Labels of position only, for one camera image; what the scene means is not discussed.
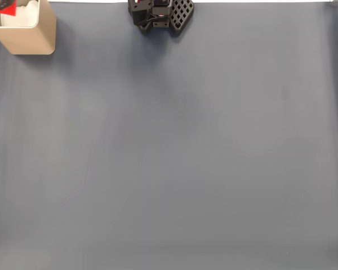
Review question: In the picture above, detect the red cube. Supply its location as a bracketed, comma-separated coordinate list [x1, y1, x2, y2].
[0, 0, 18, 17]

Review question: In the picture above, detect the white padding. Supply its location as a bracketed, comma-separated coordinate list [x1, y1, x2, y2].
[0, 0, 39, 28]

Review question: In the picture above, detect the beige box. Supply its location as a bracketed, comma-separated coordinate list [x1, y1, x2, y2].
[0, 0, 57, 56]

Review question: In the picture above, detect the dark grey mat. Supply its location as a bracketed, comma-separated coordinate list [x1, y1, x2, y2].
[0, 2, 338, 270]

